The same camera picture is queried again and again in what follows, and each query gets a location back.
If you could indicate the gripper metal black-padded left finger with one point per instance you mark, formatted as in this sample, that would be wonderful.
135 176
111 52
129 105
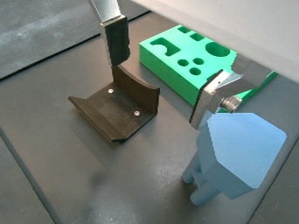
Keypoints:
113 29

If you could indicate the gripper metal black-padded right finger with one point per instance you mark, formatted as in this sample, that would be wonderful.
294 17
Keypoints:
218 94

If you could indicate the blue three-prong object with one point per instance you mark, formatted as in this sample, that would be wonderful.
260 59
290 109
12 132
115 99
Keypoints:
238 146

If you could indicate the green shape-sorting board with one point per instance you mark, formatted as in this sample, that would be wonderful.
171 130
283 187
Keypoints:
184 59

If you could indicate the black curved holder stand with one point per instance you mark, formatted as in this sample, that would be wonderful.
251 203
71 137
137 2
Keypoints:
121 107

